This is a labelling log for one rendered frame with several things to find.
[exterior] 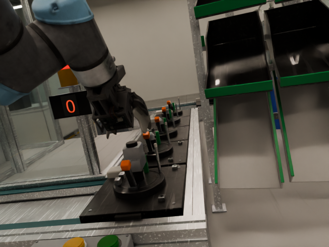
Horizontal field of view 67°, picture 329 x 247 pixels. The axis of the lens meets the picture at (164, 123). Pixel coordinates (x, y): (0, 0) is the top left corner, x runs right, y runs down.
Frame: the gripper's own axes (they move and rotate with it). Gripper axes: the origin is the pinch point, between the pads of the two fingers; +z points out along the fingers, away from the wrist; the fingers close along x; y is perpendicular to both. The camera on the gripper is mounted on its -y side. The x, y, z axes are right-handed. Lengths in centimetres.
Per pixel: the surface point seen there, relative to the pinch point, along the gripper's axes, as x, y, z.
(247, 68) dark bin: 30.0, -6.0, -7.5
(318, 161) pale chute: 40.8, 13.8, 3.8
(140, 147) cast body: 1.4, 4.4, 3.2
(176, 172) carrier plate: 8.7, 6.5, 16.0
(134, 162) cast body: 0.1, 8.4, 3.6
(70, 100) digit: -19.0, -12.2, -1.5
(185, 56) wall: -8, -840, 638
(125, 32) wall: -245, -930, 523
